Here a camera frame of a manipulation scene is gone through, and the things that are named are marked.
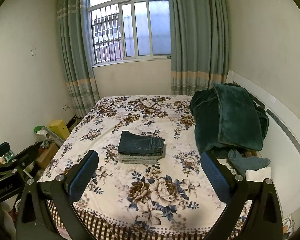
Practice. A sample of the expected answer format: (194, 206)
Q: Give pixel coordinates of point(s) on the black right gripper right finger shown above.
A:
(264, 220)

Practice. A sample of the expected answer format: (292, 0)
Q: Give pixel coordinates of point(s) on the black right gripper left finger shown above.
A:
(34, 218)

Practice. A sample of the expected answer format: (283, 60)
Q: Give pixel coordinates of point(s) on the dark blue denim jeans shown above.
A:
(139, 145)

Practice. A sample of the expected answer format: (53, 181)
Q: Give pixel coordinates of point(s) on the brown cardboard box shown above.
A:
(45, 155)

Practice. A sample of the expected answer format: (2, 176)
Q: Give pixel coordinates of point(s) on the white pillow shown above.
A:
(258, 175)

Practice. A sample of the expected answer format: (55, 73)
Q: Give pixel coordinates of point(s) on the grey-blue cloth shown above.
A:
(242, 164)

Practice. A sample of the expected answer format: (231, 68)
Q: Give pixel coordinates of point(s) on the yellow box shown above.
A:
(59, 127)

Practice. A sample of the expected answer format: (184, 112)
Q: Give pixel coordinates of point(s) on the white headboard with grey stripe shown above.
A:
(281, 145)

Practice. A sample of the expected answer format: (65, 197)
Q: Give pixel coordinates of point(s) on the dark green plush blanket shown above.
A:
(226, 117)

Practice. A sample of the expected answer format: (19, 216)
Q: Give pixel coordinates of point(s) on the folded grey garment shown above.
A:
(142, 158)

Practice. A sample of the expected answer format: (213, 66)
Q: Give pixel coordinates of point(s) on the left grey-green curtain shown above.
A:
(73, 40)

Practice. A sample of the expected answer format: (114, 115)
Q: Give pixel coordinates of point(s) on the grey-green curtain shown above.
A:
(73, 40)
(199, 45)

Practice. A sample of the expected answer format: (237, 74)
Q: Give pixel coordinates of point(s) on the floral bedspread on bed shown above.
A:
(172, 199)

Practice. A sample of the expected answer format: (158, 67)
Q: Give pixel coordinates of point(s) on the right grey-green curtain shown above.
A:
(199, 45)

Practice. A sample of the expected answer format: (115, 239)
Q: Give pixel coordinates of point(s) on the white wall switch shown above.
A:
(33, 52)

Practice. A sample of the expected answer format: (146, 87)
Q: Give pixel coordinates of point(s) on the window with white frame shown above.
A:
(129, 30)

